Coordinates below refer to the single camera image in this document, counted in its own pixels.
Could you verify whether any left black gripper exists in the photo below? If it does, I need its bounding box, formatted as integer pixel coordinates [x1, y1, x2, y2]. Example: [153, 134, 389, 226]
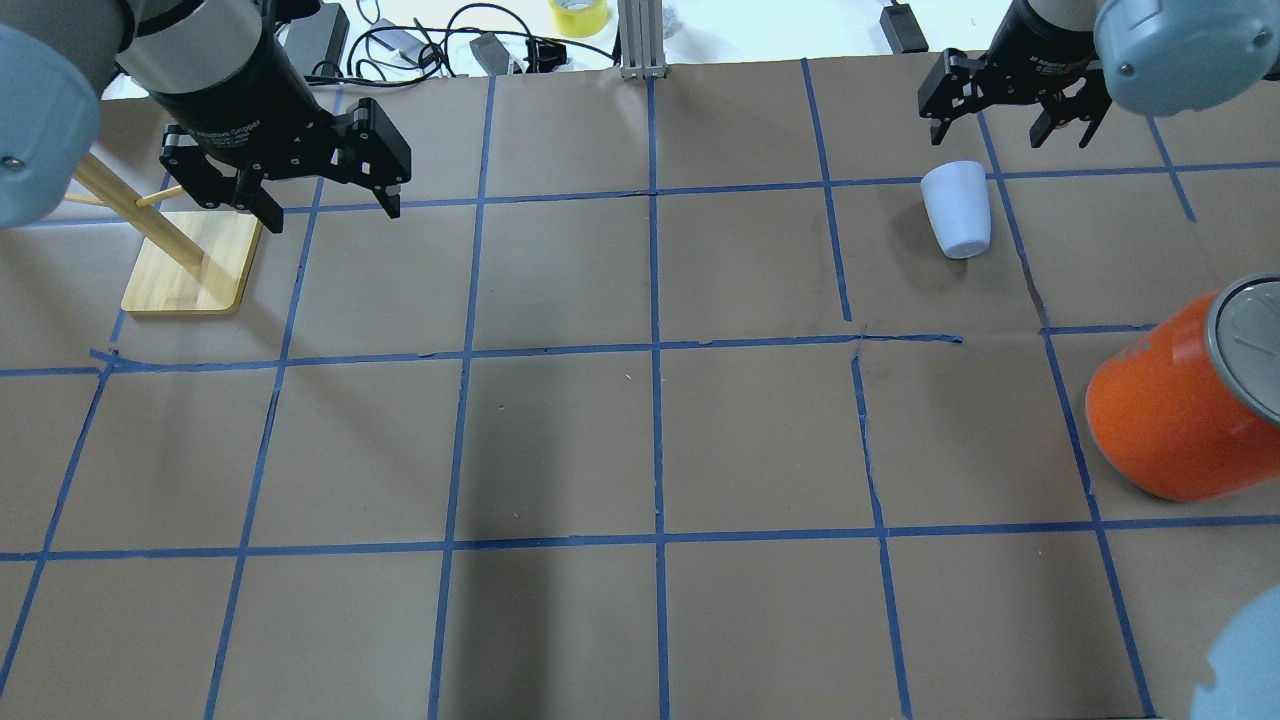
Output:
[147, 20, 412, 233]

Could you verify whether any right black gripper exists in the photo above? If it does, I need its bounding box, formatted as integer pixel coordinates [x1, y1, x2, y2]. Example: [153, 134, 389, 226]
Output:
[918, 5, 1112, 149]

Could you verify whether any light blue cup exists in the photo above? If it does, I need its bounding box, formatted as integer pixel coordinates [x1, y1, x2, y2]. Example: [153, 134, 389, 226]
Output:
[919, 160, 992, 260]

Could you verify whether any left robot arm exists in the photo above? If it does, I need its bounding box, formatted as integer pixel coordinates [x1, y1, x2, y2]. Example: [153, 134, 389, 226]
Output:
[1, 1, 412, 232]

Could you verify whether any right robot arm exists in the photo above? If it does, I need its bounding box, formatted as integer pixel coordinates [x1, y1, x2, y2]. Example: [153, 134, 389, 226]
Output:
[916, 1, 1279, 147]

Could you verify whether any wooden cup rack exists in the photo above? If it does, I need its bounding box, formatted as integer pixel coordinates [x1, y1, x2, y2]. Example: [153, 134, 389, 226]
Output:
[64, 152, 264, 315]

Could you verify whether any black power adapter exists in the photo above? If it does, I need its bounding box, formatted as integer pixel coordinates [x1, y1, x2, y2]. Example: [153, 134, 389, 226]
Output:
[284, 3, 349, 78]

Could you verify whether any yellow tape roll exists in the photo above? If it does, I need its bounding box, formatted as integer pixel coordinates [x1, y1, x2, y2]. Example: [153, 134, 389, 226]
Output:
[547, 0, 609, 38]

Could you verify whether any orange can with metal lid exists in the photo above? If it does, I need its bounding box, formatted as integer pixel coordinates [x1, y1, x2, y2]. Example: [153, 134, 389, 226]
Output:
[1085, 272, 1279, 502]

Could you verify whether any aluminium frame post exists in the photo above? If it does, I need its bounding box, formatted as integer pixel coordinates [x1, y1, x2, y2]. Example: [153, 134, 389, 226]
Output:
[616, 0, 668, 79]

